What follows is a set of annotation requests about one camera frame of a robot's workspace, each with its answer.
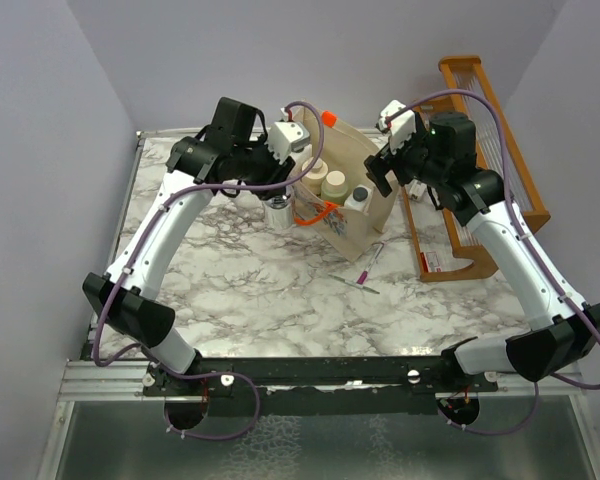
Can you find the pink white pen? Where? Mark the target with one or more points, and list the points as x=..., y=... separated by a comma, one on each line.
x=363, y=276

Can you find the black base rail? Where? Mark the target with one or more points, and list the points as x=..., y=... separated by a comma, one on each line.
x=317, y=386

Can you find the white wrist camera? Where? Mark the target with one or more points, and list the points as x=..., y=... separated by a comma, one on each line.
x=285, y=138
x=398, y=123

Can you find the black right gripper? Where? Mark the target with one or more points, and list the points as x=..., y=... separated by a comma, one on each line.
x=420, y=138

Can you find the silver chrome bottle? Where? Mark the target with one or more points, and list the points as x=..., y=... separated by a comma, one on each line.
x=278, y=212

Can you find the cream floral canvas bag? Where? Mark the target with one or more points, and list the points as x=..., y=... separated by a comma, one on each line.
x=343, y=148

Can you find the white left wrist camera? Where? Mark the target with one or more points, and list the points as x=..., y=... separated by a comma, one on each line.
x=285, y=138

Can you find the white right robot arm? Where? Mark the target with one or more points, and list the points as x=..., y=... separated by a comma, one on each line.
x=441, y=153

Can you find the wooden rack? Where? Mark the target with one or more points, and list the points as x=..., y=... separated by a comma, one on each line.
x=467, y=73

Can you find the small white box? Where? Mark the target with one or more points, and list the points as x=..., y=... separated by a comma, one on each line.
x=416, y=190

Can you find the beige bottle beige cap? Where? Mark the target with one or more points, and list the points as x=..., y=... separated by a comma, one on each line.
x=315, y=177

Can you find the silver pen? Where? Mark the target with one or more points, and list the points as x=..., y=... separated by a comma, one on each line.
x=353, y=284

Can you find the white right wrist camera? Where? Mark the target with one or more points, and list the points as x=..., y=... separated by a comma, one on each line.
x=398, y=123

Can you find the green bottle white cap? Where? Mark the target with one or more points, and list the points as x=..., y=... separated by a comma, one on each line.
x=335, y=188

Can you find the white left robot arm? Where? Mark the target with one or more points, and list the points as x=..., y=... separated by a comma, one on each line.
x=124, y=296

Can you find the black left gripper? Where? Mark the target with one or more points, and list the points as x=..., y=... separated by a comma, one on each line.
x=277, y=172

